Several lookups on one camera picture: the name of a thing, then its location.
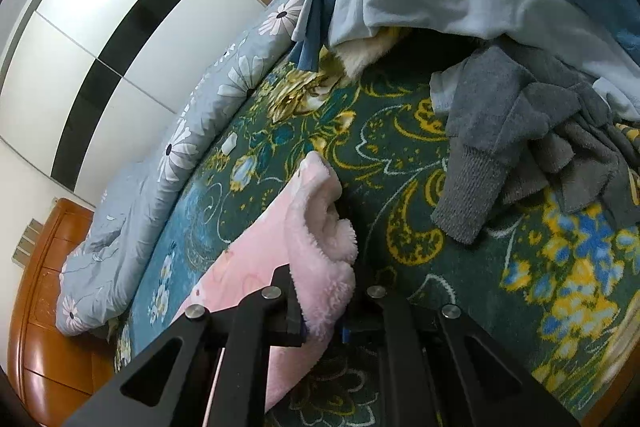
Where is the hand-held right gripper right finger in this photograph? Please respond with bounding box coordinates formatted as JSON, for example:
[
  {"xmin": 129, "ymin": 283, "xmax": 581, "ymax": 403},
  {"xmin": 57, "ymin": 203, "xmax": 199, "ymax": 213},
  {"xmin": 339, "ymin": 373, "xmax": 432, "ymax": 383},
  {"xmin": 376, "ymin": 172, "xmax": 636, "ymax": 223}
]
[{"xmin": 344, "ymin": 285, "xmax": 582, "ymax": 427}]

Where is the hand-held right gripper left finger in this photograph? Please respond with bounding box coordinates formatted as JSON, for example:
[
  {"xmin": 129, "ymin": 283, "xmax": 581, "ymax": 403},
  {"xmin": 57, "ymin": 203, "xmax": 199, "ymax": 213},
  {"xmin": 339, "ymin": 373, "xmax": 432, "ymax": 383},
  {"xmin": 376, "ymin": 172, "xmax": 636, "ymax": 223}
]
[{"xmin": 63, "ymin": 263, "xmax": 307, "ymax": 427}]

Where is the pink fleece garment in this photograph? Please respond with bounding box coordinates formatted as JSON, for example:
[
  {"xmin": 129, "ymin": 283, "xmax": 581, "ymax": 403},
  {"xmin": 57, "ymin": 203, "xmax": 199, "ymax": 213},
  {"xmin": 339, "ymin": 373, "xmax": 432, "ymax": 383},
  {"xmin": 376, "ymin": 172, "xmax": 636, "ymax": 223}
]
[{"xmin": 189, "ymin": 150, "xmax": 359, "ymax": 415}]

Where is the green floral blanket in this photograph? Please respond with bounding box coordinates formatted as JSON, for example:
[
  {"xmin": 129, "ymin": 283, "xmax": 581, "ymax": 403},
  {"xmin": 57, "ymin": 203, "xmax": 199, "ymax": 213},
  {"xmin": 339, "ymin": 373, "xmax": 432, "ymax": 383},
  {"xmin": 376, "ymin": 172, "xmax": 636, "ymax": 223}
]
[{"xmin": 114, "ymin": 44, "xmax": 640, "ymax": 427}]

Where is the grey daisy print quilt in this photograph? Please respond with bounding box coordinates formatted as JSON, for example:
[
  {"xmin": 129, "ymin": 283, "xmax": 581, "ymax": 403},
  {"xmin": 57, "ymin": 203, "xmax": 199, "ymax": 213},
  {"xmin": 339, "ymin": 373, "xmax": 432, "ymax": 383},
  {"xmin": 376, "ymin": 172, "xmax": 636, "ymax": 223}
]
[{"xmin": 56, "ymin": 0, "xmax": 313, "ymax": 338}]

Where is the grey fleece garment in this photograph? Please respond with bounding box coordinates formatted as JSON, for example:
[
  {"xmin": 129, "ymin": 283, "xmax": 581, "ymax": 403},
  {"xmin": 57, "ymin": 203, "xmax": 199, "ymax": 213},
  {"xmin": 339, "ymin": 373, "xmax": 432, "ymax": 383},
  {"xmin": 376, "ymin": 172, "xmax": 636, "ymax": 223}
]
[{"xmin": 431, "ymin": 44, "xmax": 640, "ymax": 246}]

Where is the wooden headboard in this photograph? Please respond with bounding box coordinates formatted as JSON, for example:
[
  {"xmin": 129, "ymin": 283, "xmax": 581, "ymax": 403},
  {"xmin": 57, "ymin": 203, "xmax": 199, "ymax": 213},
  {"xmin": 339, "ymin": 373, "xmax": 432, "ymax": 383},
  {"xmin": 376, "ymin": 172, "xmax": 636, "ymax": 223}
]
[{"xmin": 7, "ymin": 198, "xmax": 121, "ymax": 427}]

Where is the white fluffy cloth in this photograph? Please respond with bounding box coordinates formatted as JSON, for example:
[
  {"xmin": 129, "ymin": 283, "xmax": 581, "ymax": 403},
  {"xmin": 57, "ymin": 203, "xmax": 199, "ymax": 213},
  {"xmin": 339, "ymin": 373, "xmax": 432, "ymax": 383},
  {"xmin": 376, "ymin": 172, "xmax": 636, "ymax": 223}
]
[{"xmin": 332, "ymin": 29, "xmax": 401, "ymax": 80}]

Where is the white and black wardrobe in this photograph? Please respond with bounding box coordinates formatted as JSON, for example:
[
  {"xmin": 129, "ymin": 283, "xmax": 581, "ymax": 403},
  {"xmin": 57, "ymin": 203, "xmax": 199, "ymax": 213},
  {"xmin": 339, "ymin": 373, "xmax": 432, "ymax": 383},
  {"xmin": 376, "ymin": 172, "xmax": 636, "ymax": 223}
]
[{"xmin": 0, "ymin": 0, "xmax": 268, "ymax": 210}]

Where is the silver wall socket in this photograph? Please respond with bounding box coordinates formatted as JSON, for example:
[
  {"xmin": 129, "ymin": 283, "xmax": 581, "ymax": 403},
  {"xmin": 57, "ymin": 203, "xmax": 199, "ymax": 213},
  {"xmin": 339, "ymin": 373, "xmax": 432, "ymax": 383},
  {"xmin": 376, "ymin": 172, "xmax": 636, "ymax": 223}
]
[{"xmin": 11, "ymin": 218, "xmax": 42, "ymax": 269}]

